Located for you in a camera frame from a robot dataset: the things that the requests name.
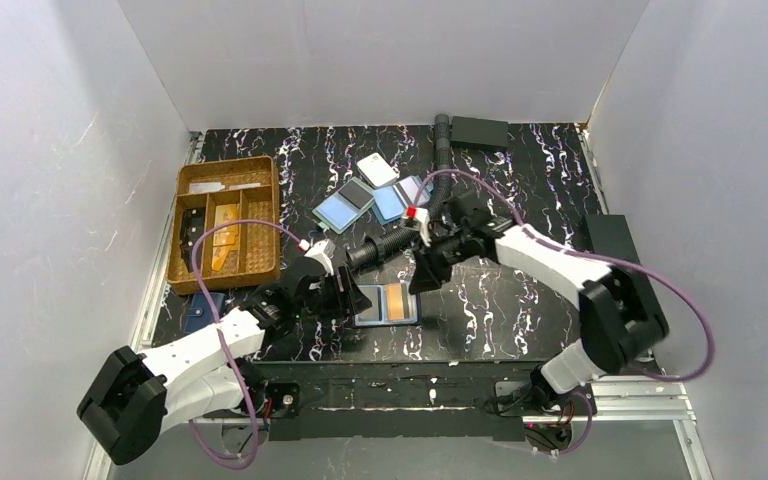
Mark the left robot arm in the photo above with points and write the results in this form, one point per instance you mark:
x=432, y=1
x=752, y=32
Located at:
x=137, y=396

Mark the white card case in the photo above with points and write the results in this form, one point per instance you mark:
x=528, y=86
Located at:
x=376, y=171

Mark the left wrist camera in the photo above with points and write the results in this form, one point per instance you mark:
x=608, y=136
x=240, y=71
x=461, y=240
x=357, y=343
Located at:
x=322, y=251

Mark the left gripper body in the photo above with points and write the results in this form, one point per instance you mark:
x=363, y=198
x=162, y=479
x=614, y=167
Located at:
x=343, y=288

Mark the blue card holder open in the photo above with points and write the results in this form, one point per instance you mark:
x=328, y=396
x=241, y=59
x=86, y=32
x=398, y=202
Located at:
x=390, y=202

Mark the black box at right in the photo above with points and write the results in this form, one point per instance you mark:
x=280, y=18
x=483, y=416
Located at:
x=608, y=235

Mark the gold cards in tray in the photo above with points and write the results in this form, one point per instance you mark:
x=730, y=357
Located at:
x=225, y=241

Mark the green card holder open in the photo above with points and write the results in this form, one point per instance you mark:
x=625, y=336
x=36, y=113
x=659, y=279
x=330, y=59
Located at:
x=340, y=210

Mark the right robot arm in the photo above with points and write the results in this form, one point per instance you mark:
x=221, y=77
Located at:
x=617, y=322

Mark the black box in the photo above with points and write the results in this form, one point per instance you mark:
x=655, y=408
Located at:
x=476, y=133
x=608, y=235

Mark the woven wicker tray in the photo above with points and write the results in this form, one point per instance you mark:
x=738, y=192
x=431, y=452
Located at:
x=259, y=258

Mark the black box at back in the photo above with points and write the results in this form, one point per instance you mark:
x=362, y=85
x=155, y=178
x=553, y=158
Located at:
x=476, y=133

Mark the black card in tray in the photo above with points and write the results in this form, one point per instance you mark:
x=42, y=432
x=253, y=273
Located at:
x=192, y=227

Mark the white card in tray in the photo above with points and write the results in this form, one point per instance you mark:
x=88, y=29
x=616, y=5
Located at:
x=217, y=186

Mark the gold card in holder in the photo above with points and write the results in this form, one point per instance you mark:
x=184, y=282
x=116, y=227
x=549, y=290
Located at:
x=396, y=302

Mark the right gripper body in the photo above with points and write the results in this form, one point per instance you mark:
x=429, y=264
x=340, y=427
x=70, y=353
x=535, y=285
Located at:
x=433, y=253

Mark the aluminium frame rail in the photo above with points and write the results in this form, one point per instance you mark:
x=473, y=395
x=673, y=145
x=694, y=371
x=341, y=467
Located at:
x=431, y=420

